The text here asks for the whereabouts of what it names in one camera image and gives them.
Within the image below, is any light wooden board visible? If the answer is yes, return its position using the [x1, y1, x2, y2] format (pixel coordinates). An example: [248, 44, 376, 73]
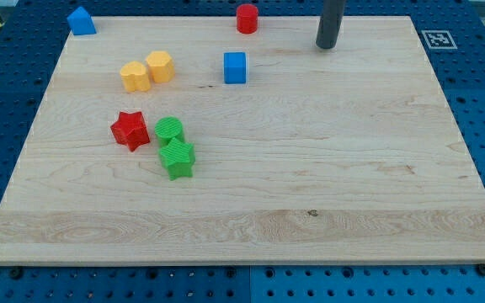
[0, 16, 485, 266]

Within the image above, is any yellow hexagon block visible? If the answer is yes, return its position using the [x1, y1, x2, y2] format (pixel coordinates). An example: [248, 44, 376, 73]
[146, 50, 175, 83]

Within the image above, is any green star block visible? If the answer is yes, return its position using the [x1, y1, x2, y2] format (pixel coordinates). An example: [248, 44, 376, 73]
[159, 138, 195, 180]

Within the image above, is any red cylinder block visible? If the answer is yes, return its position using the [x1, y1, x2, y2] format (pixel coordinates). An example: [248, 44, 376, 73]
[236, 3, 258, 35]

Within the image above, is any blue pentagon block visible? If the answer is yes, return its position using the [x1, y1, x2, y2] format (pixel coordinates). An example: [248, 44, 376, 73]
[67, 7, 96, 35]

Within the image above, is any green cylinder block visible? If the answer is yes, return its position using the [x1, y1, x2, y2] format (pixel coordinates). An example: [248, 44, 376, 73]
[154, 116, 185, 147]

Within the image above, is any blue cube block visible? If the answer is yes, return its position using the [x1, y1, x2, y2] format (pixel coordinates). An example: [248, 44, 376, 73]
[223, 52, 247, 84]

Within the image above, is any yellow heart block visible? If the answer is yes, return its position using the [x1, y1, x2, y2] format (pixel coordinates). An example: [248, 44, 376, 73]
[120, 61, 151, 93]

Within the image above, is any red star block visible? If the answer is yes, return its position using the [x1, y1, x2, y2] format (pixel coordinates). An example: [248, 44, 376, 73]
[110, 111, 151, 152]

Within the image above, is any white fiducial marker tag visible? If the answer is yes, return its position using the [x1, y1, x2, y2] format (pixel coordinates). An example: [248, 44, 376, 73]
[422, 29, 457, 50]

